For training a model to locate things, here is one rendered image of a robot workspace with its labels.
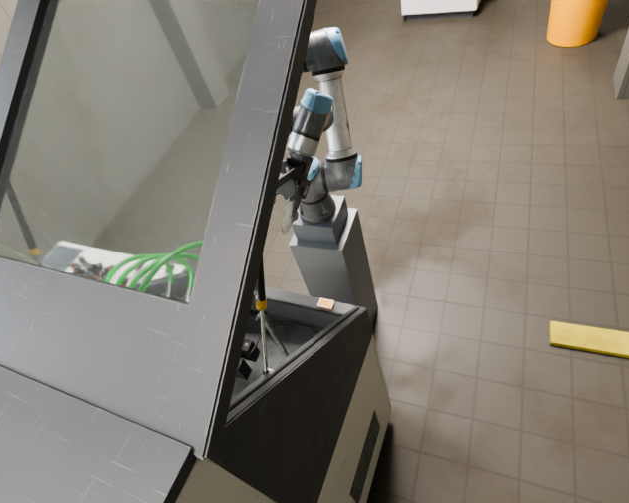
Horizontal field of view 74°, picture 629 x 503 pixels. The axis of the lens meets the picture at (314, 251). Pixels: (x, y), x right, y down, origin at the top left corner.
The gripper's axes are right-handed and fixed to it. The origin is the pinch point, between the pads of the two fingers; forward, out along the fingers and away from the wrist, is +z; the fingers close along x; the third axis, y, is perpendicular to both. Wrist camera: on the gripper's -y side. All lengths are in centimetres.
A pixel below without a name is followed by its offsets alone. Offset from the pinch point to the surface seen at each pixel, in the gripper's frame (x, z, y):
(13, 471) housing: -6, 31, -64
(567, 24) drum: -31, -166, 330
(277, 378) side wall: -27.3, 17.6, -30.1
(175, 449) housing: -26, 18, -56
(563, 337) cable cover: -102, 26, 130
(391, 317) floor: -25, 57, 126
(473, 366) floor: -72, 54, 113
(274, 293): 2.3, 29.0, 23.2
